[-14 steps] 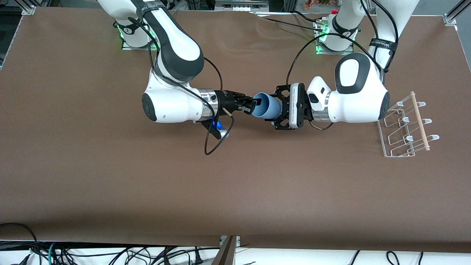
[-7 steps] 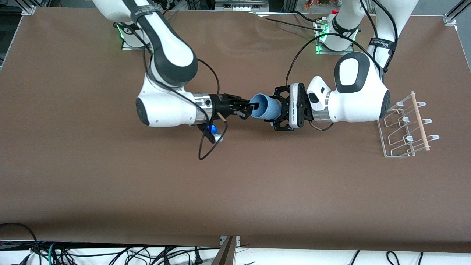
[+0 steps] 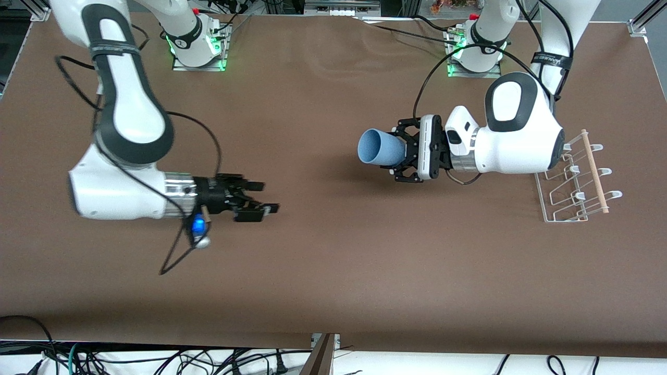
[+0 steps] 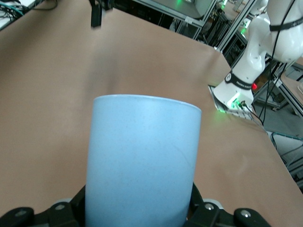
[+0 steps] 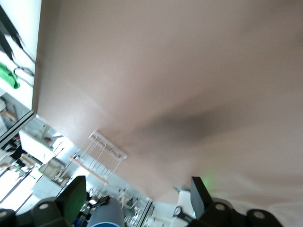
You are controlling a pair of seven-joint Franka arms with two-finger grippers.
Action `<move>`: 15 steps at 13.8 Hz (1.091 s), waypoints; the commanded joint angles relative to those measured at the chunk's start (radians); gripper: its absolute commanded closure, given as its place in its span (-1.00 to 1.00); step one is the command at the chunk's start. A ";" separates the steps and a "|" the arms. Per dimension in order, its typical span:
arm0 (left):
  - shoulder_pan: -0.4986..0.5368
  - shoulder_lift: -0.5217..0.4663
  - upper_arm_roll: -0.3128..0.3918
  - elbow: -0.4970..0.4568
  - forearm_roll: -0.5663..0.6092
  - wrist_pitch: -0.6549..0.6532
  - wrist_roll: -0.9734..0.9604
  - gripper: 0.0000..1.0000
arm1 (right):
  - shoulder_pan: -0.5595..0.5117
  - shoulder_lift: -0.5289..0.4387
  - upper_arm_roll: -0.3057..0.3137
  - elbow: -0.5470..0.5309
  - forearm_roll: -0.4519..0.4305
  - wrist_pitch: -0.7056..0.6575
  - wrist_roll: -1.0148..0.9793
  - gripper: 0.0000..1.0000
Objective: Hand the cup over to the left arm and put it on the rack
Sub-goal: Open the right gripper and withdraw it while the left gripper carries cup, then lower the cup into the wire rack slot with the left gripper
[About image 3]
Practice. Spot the wooden rack rod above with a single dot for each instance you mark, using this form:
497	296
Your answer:
596	179

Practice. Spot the white power strip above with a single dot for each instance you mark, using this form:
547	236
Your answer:
341	6

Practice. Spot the blue plastic cup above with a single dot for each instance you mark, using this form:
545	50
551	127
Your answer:
380	147

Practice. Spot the orange background object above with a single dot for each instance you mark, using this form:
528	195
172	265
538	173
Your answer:
448	5

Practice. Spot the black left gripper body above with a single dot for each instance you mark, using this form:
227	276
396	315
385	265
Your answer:
411	151

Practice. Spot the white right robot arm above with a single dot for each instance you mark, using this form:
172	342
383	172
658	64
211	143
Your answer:
125	109

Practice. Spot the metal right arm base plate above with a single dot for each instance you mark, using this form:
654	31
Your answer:
180	66

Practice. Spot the aluminium frame strut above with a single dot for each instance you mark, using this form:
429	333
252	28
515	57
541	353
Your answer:
39	10
646	15

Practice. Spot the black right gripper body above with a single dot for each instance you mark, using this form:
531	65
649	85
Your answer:
212	194

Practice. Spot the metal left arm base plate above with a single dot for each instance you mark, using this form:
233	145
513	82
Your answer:
458	74

